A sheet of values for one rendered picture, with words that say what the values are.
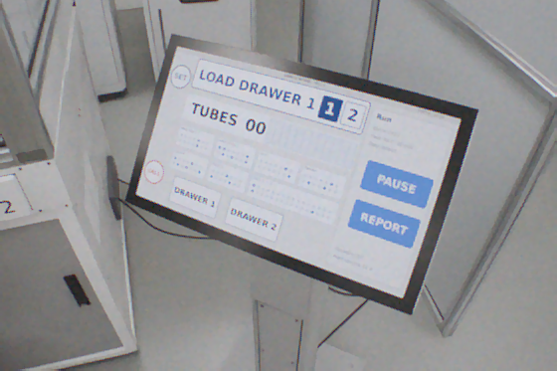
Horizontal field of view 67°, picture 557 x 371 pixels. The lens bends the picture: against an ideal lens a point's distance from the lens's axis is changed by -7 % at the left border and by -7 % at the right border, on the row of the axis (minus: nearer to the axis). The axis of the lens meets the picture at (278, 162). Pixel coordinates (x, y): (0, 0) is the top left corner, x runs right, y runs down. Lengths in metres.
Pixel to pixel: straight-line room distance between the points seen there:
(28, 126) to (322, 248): 0.61
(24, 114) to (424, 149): 0.73
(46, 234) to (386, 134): 0.85
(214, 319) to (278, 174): 1.14
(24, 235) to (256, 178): 0.67
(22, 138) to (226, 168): 0.44
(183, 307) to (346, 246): 1.21
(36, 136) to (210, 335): 1.04
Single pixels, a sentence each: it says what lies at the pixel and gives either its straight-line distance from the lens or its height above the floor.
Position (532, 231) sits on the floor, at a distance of 2.34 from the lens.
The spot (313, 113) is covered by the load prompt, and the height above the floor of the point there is 1.14.
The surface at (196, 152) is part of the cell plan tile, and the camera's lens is 0.75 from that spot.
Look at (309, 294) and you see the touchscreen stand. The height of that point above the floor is 0.73.
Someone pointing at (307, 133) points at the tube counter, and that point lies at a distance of 0.69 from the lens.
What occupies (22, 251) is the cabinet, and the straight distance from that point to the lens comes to 1.24.
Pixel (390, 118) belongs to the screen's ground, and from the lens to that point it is 0.67.
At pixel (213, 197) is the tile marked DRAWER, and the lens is 0.74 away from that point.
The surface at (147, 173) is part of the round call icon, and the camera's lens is 0.81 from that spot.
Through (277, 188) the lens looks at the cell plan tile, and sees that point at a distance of 0.70.
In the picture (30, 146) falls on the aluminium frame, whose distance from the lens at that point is 0.99.
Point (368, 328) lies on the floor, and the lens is 1.78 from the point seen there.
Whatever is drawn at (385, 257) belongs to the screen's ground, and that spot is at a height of 1.02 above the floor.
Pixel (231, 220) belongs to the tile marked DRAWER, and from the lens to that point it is 0.73.
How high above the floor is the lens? 1.54
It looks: 41 degrees down
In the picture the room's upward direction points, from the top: 1 degrees clockwise
